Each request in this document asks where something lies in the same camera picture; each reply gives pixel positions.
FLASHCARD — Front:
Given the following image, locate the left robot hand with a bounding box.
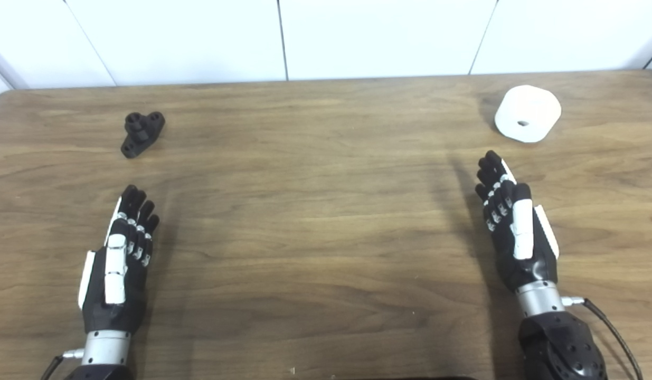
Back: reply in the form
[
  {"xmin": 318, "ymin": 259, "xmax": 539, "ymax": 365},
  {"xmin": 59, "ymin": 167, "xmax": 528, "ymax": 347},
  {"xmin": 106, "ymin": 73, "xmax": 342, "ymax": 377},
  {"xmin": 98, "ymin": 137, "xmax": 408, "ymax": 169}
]
[{"xmin": 78, "ymin": 184, "xmax": 160, "ymax": 334}]

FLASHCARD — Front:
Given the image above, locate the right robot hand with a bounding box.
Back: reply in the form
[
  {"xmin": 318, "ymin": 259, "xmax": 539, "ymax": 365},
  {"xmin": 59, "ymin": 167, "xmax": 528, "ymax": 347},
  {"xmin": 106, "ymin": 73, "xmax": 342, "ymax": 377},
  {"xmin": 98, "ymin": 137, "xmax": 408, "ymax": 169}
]
[{"xmin": 475, "ymin": 150, "xmax": 560, "ymax": 292}]

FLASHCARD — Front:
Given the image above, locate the round white piece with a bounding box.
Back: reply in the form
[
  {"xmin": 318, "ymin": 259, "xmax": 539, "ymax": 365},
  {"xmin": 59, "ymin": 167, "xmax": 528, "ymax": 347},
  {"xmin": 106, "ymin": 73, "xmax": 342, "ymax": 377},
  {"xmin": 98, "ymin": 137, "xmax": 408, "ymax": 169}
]
[{"xmin": 494, "ymin": 85, "xmax": 562, "ymax": 144}]

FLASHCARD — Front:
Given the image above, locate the black holder part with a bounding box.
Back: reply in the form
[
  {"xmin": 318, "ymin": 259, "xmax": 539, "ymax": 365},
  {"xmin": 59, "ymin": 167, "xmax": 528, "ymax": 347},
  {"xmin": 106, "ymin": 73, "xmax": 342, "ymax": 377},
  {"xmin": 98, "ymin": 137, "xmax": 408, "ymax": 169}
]
[{"xmin": 120, "ymin": 111, "xmax": 166, "ymax": 159}]

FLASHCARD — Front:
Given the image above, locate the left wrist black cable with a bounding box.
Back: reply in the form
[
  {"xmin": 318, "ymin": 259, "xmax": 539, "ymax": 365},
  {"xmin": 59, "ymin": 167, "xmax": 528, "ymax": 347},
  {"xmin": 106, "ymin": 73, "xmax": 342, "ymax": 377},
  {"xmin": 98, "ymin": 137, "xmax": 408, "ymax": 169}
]
[{"xmin": 41, "ymin": 348, "xmax": 87, "ymax": 380}]

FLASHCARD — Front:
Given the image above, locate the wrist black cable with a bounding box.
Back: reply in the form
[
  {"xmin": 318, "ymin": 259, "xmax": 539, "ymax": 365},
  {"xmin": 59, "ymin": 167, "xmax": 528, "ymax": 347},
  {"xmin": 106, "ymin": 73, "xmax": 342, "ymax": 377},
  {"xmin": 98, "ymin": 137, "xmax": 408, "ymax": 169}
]
[
  {"xmin": 562, "ymin": 297, "xmax": 643, "ymax": 380},
  {"xmin": 41, "ymin": 348, "xmax": 87, "ymax": 380}
]

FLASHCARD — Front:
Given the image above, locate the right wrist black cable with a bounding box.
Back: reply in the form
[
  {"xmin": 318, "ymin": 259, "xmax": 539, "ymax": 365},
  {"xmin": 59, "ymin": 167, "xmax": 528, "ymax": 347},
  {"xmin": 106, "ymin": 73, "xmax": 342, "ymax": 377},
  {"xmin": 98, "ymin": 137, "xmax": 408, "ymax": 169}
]
[{"xmin": 562, "ymin": 297, "xmax": 643, "ymax": 380}]

